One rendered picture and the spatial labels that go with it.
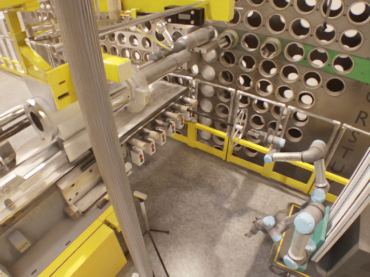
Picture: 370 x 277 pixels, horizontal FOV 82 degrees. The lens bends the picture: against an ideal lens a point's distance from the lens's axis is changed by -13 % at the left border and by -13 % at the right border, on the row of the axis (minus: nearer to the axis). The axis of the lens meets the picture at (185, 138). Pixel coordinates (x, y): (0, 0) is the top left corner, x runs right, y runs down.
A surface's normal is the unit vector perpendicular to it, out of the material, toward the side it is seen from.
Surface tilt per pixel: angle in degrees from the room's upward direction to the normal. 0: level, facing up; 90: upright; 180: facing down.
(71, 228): 0
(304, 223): 82
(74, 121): 68
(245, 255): 0
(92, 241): 0
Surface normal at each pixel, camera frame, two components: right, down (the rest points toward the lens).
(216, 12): -0.40, 0.58
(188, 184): 0.00, -0.78
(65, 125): 0.78, 0.02
